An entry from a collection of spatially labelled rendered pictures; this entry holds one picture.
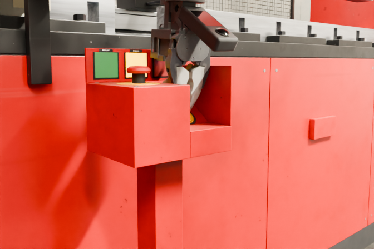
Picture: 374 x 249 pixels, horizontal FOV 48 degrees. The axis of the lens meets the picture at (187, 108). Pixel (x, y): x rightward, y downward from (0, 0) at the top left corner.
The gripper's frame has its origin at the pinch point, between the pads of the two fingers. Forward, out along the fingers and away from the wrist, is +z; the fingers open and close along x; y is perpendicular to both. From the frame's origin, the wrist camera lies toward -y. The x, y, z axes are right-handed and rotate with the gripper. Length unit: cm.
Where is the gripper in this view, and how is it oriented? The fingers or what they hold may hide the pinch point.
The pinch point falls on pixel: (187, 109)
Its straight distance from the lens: 74.8
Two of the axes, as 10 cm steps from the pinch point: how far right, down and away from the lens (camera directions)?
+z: -0.5, 9.8, 1.8
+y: -6.2, -1.7, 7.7
